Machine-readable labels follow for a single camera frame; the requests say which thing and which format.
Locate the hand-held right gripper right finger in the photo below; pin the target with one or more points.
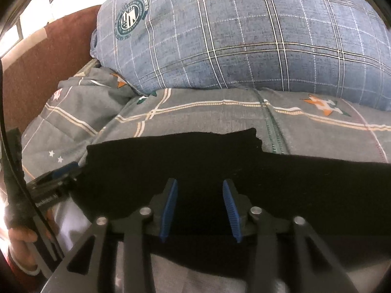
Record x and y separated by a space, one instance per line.
231 212

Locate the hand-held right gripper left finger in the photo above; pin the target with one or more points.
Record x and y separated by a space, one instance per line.
169 207

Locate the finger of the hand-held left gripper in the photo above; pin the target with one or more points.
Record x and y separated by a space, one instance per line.
68 168

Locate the black pants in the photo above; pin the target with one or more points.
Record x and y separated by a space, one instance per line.
305 195

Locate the person's left hand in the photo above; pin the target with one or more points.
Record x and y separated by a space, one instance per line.
21 235

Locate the grey star print bedsheet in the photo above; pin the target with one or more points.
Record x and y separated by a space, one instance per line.
189 116

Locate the brown headboard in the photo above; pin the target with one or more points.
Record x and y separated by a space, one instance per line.
52 58

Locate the blue plaid pillow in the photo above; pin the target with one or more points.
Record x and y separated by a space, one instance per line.
244 33

